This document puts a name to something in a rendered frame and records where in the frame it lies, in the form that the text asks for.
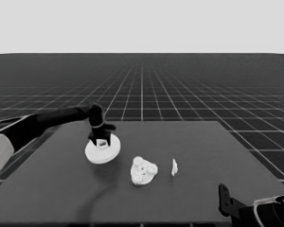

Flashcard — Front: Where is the large thick white disc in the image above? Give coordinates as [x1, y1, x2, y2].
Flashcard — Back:
[84, 133, 122, 165]

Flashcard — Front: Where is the small white toothed gear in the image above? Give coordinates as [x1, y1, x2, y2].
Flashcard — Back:
[145, 162, 159, 178]
[130, 172, 148, 186]
[131, 155, 147, 170]

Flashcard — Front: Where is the small thin T-shaped piece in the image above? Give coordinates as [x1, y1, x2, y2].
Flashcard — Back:
[170, 157, 179, 177]

